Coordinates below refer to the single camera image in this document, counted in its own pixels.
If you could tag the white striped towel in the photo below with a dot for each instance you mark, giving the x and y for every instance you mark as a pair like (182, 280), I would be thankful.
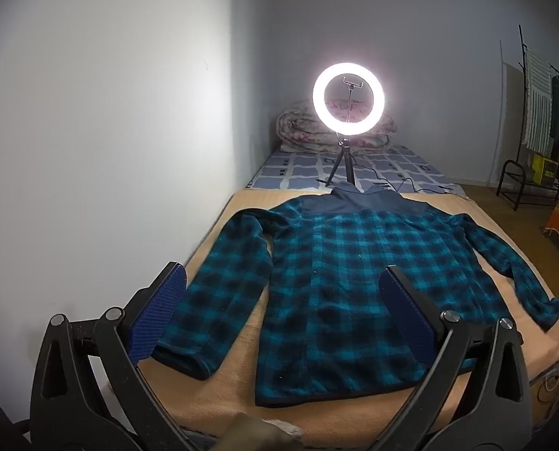
(537, 98)

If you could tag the beige blanket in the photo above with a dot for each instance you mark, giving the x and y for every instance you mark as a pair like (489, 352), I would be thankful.
(241, 399)

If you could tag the folded floral quilt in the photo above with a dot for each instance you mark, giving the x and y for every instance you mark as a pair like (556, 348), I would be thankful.
(298, 131)

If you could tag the blue checked bedsheet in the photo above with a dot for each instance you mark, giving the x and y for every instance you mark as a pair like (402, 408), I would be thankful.
(298, 169)

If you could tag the yellow box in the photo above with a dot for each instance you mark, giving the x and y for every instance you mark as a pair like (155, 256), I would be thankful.
(542, 169)

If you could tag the black clothes rack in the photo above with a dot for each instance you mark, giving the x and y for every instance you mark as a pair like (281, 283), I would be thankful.
(522, 56)

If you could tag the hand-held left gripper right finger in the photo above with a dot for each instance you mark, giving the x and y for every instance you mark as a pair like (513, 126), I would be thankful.
(408, 310)

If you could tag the olive cloth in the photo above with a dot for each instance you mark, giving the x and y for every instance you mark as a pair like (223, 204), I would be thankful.
(256, 437)

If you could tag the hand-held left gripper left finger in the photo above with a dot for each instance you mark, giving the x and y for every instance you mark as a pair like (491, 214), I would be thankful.
(159, 310)

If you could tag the teal plaid fleece jacket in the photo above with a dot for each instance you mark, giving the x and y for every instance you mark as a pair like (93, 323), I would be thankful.
(335, 268)

